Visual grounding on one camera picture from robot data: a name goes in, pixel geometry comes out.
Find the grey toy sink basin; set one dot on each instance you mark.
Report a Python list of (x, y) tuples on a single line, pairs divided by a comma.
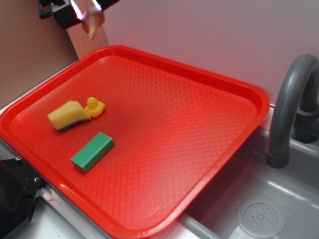
[(248, 199)]

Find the red plastic tray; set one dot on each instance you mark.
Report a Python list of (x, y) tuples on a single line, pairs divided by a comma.
[(174, 127)]

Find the black octagonal mount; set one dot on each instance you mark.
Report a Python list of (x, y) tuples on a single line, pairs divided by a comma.
[(20, 187)]

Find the yellow rubber duck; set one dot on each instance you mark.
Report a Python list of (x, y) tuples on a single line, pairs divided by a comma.
[(94, 107)]

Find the yellow sponge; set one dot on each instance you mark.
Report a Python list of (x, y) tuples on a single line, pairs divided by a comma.
[(68, 115)]

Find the green rectangular block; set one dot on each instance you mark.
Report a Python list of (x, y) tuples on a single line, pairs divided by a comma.
[(89, 155)]

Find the brown spiral seashell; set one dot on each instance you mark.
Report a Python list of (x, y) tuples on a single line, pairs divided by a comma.
[(92, 18)]

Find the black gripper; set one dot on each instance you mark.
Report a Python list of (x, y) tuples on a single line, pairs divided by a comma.
[(66, 12)]

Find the grey toy faucet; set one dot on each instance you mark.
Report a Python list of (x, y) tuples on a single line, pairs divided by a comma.
[(296, 112)]

